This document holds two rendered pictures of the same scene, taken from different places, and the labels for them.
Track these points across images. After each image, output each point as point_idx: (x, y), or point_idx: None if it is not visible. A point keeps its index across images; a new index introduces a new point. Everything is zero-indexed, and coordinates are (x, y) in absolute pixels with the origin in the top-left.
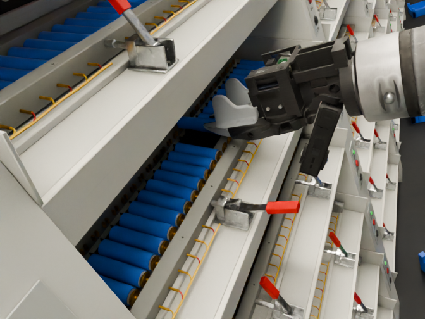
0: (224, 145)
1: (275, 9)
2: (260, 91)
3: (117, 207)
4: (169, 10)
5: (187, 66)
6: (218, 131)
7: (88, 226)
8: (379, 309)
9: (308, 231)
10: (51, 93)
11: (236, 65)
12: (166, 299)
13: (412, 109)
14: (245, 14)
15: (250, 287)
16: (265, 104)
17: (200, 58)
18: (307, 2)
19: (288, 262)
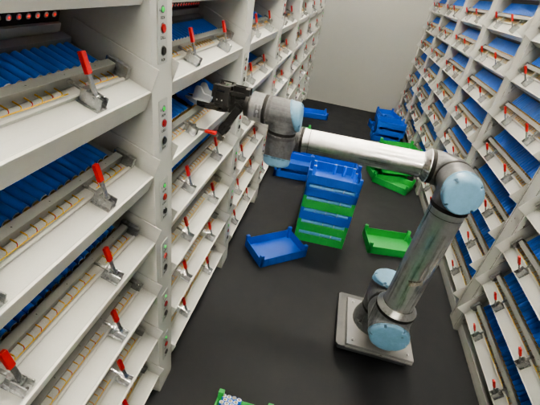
0: (190, 107)
1: (229, 63)
2: (217, 91)
3: None
4: (195, 43)
5: (202, 68)
6: (191, 100)
7: None
8: (215, 251)
9: (206, 168)
10: None
11: (199, 79)
12: None
13: (261, 118)
14: (221, 61)
15: (176, 172)
16: (216, 96)
17: (205, 68)
18: (243, 69)
19: (193, 173)
